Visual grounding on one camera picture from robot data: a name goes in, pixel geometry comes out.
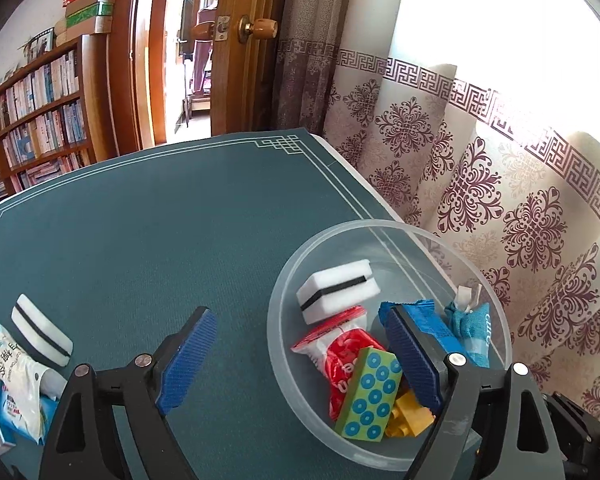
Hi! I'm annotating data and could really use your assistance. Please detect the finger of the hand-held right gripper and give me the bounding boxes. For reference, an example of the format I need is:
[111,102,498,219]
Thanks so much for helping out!
[544,391,600,480]

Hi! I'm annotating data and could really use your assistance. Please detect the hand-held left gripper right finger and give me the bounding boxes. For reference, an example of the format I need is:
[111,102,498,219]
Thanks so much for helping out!
[384,304,566,480]

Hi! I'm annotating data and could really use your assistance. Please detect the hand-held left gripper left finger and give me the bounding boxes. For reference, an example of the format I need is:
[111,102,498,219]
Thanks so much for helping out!
[39,306,219,480]

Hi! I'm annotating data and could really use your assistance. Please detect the dark blue packet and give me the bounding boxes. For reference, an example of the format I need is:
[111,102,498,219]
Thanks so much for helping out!
[378,299,473,361]

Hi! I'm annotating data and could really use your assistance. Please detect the yellow toy block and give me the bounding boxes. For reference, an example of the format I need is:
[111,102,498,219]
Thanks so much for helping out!
[384,389,437,439]

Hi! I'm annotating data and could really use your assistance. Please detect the green block with blue dots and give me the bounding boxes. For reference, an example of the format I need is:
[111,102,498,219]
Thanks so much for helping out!
[335,346,404,442]

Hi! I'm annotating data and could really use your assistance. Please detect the blue cloth pouch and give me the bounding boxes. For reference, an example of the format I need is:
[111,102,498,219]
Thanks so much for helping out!
[444,285,493,368]

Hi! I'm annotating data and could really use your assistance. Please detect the red white snack packet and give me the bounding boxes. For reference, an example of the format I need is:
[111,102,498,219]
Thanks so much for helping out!
[290,305,388,421]

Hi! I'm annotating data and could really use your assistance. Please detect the white sponge with black stripe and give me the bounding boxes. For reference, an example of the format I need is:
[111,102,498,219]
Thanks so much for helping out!
[296,259,382,325]
[11,292,74,369]

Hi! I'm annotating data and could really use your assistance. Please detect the clear plastic bowl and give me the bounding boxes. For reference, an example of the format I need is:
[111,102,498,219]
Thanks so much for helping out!
[266,219,512,472]

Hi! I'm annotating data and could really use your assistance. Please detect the teal table mat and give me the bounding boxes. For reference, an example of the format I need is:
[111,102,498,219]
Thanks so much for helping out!
[0,130,486,480]

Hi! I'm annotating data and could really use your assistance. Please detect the blue white snack packet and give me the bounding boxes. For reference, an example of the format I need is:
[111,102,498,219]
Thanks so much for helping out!
[0,385,58,446]

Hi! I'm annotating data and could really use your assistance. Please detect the white tissue packet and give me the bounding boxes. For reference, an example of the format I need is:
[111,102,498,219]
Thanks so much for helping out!
[0,321,70,411]

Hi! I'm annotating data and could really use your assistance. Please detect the patterned curtain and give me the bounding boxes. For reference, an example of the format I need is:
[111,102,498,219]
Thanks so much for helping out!
[270,0,600,426]

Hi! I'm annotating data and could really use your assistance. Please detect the wooden bookshelf with books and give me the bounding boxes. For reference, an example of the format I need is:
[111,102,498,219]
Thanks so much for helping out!
[0,35,118,211]

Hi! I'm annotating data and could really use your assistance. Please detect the wooden door with knob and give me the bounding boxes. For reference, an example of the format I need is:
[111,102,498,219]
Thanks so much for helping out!
[192,0,293,136]

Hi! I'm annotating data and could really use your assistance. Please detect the hanging purple pants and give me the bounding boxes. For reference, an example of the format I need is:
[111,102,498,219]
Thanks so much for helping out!
[189,7,216,96]

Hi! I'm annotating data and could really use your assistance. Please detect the green flat box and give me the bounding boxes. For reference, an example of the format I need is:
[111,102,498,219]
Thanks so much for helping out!
[65,4,115,28]

